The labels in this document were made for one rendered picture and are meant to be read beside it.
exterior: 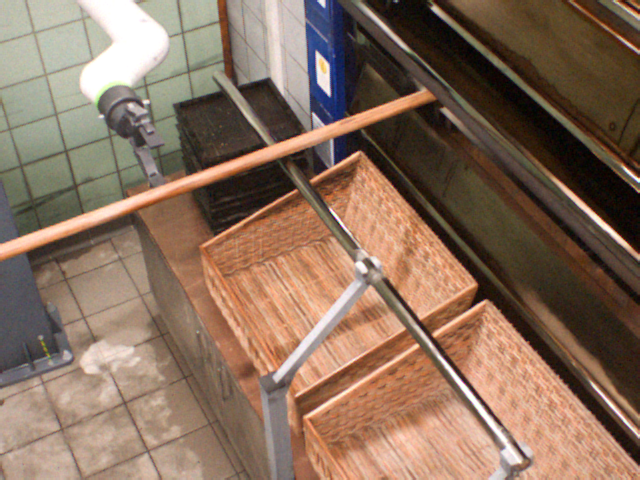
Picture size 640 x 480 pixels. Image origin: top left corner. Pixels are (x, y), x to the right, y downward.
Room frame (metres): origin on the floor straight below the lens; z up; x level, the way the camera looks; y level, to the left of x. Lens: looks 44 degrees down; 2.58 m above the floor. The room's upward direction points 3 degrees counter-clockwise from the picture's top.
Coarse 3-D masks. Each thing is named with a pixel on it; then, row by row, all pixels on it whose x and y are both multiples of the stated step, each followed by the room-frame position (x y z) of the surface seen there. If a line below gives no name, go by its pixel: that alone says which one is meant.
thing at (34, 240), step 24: (408, 96) 1.84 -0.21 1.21; (432, 96) 1.84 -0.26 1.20; (360, 120) 1.77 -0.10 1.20; (288, 144) 1.70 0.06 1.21; (312, 144) 1.71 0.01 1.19; (216, 168) 1.63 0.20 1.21; (240, 168) 1.64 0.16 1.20; (168, 192) 1.58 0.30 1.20; (96, 216) 1.51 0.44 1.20; (120, 216) 1.53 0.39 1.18; (24, 240) 1.45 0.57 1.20; (48, 240) 1.46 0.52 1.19
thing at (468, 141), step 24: (384, 48) 2.07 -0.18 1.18; (408, 72) 1.97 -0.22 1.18; (456, 120) 1.78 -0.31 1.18; (480, 144) 1.70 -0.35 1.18; (504, 168) 1.61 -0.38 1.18; (528, 192) 1.54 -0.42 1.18; (552, 216) 1.47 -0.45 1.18; (576, 240) 1.40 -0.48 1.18; (600, 264) 1.33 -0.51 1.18; (624, 288) 1.27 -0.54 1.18
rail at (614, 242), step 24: (360, 0) 1.86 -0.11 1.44; (384, 24) 1.76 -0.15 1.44; (408, 48) 1.68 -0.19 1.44; (432, 72) 1.60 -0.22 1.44; (456, 96) 1.52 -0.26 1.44; (480, 120) 1.45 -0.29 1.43; (504, 144) 1.39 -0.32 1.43; (528, 168) 1.32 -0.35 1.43; (552, 192) 1.26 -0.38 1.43; (576, 216) 1.20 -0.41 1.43; (600, 240) 1.15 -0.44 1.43
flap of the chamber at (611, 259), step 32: (384, 0) 1.91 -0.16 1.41; (416, 0) 1.93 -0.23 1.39; (416, 32) 1.78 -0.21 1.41; (448, 32) 1.80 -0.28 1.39; (416, 64) 1.65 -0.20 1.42; (448, 64) 1.66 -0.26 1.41; (480, 64) 1.68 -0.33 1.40; (448, 96) 1.54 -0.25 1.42; (480, 96) 1.55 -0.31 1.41; (512, 96) 1.57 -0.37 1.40; (480, 128) 1.45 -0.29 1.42; (512, 128) 1.45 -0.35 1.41; (544, 128) 1.46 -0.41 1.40; (512, 160) 1.36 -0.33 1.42; (544, 160) 1.36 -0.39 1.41; (576, 160) 1.37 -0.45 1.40; (544, 192) 1.27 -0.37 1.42; (576, 192) 1.27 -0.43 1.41; (608, 192) 1.28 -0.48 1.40; (576, 224) 1.20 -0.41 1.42; (608, 224) 1.19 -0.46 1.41; (608, 256) 1.12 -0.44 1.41
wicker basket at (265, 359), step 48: (288, 192) 2.01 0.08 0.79; (336, 192) 2.05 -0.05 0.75; (384, 192) 1.96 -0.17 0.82; (240, 240) 1.94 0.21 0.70; (288, 240) 1.99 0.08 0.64; (384, 240) 1.90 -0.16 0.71; (432, 240) 1.76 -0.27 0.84; (240, 288) 1.87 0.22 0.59; (288, 288) 1.87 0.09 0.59; (336, 288) 1.86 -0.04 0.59; (432, 288) 1.70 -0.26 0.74; (240, 336) 1.69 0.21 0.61; (288, 336) 1.70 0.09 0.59; (336, 336) 1.69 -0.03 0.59; (384, 336) 1.69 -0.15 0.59; (336, 384) 1.45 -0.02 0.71
